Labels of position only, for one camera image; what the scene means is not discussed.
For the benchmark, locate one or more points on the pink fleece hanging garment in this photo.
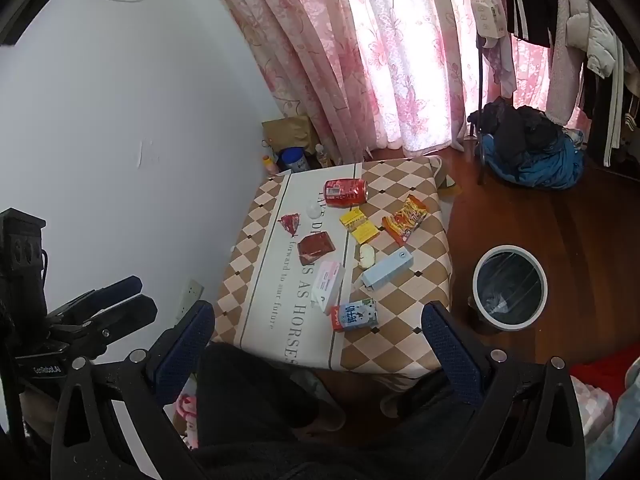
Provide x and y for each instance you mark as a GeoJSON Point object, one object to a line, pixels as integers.
{"type": "Point", "coordinates": [562, 80]}

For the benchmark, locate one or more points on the white printed hanging garment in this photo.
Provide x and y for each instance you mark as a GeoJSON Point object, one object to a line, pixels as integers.
{"type": "Point", "coordinates": [487, 5]}

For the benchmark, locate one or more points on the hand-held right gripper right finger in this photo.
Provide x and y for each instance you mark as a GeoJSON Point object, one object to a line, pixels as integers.
{"type": "Point", "coordinates": [450, 350]}

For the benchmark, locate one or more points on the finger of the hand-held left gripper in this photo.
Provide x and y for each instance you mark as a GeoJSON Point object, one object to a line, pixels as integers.
{"type": "Point", "coordinates": [112, 290]}
{"type": "Point", "coordinates": [132, 310]}

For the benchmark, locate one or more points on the red cloth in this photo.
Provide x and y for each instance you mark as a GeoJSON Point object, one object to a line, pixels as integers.
{"type": "Point", "coordinates": [605, 375]}

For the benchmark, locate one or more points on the small milk carton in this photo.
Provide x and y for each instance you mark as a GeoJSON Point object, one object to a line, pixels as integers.
{"type": "Point", "coordinates": [356, 315]}

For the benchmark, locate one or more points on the wall socket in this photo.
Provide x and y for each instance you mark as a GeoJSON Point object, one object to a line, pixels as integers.
{"type": "Point", "coordinates": [190, 300]}

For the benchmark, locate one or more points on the white rimmed trash bin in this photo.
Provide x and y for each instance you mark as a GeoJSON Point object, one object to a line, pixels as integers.
{"type": "Point", "coordinates": [510, 320]}

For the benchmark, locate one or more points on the small translucent white wrapper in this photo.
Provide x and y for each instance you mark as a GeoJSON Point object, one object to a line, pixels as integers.
{"type": "Point", "coordinates": [313, 209]}

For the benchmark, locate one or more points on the checkered tablecloth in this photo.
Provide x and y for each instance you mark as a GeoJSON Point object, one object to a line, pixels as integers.
{"type": "Point", "coordinates": [430, 270]}

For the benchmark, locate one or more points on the dark hanging clothes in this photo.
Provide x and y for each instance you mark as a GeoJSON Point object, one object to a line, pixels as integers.
{"type": "Point", "coordinates": [612, 120]}

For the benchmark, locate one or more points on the pink floral curtain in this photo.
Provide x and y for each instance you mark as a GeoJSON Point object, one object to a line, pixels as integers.
{"type": "Point", "coordinates": [380, 60]}

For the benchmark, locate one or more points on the pink checked cloth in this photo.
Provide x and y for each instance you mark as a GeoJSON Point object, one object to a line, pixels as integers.
{"type": "Point", "coordinates": [592, 405]}

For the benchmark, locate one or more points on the white puffer jacket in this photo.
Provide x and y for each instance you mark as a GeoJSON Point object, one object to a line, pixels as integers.
{"type": "Point", "coordinates": [597, 35]}

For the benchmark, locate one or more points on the light blue box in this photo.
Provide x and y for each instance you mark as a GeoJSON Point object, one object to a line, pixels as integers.
{"type": "Point", "coordinates": [387, 270]}

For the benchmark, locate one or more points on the grey slipper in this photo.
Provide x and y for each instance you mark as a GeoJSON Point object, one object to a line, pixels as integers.
{"type": "Point", "coordinates": [325, 402]}
{"type": "Point", "coordinates": [395, 402]}

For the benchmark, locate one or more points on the person's legs in black pants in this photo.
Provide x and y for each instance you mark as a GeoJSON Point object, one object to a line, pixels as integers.
{"type": "Point", "coordinates": [250, 400]}

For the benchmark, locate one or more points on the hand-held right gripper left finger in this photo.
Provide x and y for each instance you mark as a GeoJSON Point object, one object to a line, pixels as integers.
{"type": "Point", "coordinates": [182, 347]}

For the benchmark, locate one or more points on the brown paper bag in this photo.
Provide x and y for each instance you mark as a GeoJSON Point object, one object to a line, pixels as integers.
{"type": "Point", "coordinates": [290, 130]}

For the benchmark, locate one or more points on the blue canister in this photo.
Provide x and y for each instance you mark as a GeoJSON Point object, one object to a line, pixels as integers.
{"type": "Point", "coordinates": [294, 161]}

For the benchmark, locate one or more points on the red soda can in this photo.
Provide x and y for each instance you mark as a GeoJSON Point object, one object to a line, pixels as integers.
{"type": "Point", "coordinates": [345, 192]}

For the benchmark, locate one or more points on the bitten white bun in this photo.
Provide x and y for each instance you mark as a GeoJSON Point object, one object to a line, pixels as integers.
{"type": "Point", "coordinates": [366, 256]}

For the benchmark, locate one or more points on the torn red wrapper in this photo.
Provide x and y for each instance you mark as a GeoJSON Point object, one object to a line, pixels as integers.
{"type": "Point", "coordinates": [290, 222]}

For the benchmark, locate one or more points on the dark red packet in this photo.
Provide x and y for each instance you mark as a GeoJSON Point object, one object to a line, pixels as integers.
{"type": "Point", "coordinates": [315, 248]}

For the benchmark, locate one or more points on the small yellow box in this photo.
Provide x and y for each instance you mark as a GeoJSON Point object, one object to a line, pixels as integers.
{"type": "Point", "coordinates": [365, 233]}
{"type": "Point", "coordinates": [354, 218]}

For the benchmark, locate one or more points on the pile of black clothes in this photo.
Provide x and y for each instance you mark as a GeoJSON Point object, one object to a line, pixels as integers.
{"type": "Point", "coordinates": [520, 125]}

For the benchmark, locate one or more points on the light blue cloth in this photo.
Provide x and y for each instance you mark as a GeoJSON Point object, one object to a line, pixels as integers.
{"type": "Point", "coordinates": [622, 430]}

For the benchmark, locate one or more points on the pink white tissue pack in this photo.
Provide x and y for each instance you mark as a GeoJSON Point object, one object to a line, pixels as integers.
{"type": "Point", "coordinates": [327, 281]}

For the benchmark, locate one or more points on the black striped hanging garment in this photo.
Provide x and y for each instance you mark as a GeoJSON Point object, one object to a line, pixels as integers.
{"type": "Point", "coordinates": [530, 0]}

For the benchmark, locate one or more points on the pink plush toy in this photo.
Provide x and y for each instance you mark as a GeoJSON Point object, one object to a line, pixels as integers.
{"type": "Point", "coordinates": [186, 410]}

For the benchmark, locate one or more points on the lavender hanging garment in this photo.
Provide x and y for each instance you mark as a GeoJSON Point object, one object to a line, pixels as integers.
{"type": "Point", "coordinates": [500, 65]}

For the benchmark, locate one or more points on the orange snack packet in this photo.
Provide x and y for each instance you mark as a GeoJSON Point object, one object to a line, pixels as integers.
{"type": "Point", "coordinates": [404, 220]}

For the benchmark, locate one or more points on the clear plastic bottle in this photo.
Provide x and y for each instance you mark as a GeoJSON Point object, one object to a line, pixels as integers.
{"type": "Point", "coordinates": [323, 156]}

